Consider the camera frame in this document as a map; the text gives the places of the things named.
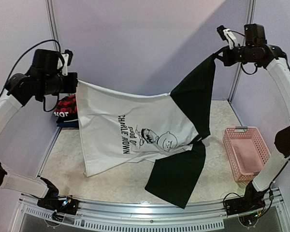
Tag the dark green garment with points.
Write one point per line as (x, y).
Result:
(174, 177)

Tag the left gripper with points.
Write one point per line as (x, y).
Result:
(72, 87)

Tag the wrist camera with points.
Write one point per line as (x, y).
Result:
(227, 35)
(64, 61)

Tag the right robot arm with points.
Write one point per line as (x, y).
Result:
(274, 60)

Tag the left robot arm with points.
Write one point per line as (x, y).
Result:
(47, 75)

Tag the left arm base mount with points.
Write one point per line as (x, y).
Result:
(60, 204)

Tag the left aluminium corner post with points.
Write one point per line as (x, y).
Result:
(52, 23)

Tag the red black plaid shirt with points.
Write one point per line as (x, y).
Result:
(66, 109)

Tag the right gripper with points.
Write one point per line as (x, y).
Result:
(226, 57)

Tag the white cloth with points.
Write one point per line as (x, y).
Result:
(117, 127)

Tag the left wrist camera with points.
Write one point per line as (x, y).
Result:
(64, 61)

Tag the folded navy blue garment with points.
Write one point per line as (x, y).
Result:
(68, 124)

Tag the pink plastic laundry basket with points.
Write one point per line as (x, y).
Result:
(247, 153)

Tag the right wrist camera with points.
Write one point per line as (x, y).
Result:
(227, 35)

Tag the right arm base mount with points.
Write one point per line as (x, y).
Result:
(235, 204)

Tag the aluminium front rail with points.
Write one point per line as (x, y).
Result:
(96, 216)

